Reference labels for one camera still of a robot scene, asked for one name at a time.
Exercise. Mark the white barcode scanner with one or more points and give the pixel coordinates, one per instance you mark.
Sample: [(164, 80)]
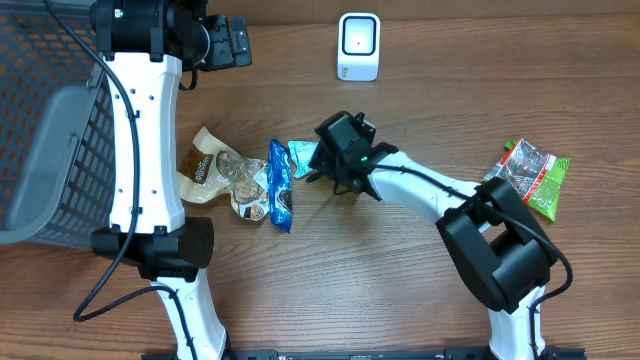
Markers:
[(358, 54)]

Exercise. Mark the beige Pantree snack bag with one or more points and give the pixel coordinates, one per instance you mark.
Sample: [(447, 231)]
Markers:
[(211, 168)]

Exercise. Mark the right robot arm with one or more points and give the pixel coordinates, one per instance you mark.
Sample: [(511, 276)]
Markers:
[(498, 248)]

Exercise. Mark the blue Oreo cookie pack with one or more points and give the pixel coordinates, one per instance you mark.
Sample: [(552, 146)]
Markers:
[(279, 186)]

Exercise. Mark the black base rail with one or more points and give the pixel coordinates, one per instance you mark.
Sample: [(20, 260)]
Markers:
[(454, 353)]

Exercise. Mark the green clear candy bag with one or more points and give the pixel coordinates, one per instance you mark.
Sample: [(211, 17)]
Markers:
[(537, 176)]

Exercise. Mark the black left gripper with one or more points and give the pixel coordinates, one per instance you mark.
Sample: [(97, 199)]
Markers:
[(227, 55)]

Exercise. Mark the teal white snack packet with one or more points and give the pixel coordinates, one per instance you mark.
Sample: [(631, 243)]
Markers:
[(301, 153)]

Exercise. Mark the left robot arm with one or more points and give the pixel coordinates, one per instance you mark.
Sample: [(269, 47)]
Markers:
[(145, 48)]

